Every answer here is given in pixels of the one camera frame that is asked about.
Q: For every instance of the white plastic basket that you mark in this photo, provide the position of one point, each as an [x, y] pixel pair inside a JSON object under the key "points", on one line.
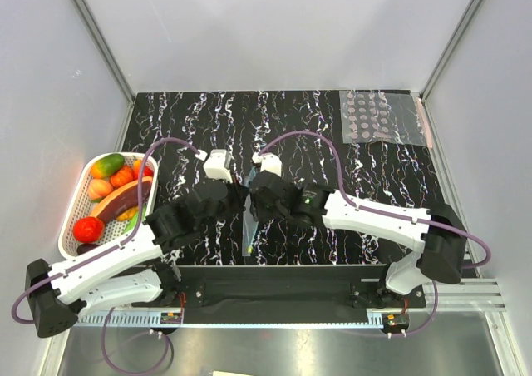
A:
{"points": [[80, 207]]}

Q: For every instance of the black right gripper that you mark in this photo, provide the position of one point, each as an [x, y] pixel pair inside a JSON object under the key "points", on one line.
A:
{"points": [[258, 211]]}

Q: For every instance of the green vegetable toy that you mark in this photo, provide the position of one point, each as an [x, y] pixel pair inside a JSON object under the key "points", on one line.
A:
{"points": [[133, 220]]}

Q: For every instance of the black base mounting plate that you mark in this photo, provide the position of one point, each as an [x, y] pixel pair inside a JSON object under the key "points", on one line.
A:
{"points": [[269, 295]]}

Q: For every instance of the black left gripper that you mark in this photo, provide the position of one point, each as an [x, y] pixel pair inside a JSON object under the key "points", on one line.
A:
{"points": [[238, 192]]}

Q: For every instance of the peach toy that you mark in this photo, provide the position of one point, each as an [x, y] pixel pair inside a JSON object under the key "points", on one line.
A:
{"points": [[98, 189]]}

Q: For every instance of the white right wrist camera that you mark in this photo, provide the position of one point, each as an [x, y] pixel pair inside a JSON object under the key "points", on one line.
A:
{"points": [[271, 163]]}

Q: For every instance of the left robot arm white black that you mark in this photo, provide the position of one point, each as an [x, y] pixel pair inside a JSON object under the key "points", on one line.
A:
{"points": [[59, 294]]}

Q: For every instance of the clear bags pink dots stack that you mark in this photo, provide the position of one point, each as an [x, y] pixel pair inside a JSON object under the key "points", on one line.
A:
{"points": [[396, 117]]}

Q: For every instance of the green orange mango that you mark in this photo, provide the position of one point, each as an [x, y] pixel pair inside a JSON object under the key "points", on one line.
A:
{"points": [[107, 166]]}

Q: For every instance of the right connector board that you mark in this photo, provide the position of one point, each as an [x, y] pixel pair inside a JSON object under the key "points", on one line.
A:
{"points": [[396, 323]]}

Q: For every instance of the yellow orange fruit toy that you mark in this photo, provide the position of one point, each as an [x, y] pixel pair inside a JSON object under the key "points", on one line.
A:
{"points": [[128, 214]]}

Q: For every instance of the red tomato toy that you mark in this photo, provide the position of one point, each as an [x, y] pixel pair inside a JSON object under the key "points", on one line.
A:
{"points": [[88, 230]]}

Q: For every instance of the left connector board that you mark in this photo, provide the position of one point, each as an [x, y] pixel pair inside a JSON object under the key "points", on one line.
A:
{"points": [[172, 317]]}

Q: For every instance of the purple eggplant toy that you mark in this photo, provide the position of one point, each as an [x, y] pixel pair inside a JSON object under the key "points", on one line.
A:
{"points": [[85, 247]]}

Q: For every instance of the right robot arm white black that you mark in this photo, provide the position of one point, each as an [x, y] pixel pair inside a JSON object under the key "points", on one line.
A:
{"points": [[434, 237]]}

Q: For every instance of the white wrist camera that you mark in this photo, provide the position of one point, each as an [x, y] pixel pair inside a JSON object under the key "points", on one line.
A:
{"points": [[271, 163], [217, 165]]}

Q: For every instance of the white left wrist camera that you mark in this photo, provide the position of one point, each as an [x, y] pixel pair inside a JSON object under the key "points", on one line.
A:
{"points": [[217, 165]]}

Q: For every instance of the connector board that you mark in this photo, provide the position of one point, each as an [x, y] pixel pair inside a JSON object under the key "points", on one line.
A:
{"points": [[172, 317], [396, 323]]}

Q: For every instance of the orange pumpkin toy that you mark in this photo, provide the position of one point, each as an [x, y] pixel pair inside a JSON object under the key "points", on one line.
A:
{"points": [[122, 177]]}

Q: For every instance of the red pepper toy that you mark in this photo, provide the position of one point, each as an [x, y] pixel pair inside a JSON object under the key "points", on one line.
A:
{"points": [[146, 170]]}

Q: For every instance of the clear zip bag blue zipper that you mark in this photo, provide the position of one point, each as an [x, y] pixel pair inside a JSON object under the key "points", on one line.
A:
{"points": [[250, 226]]}

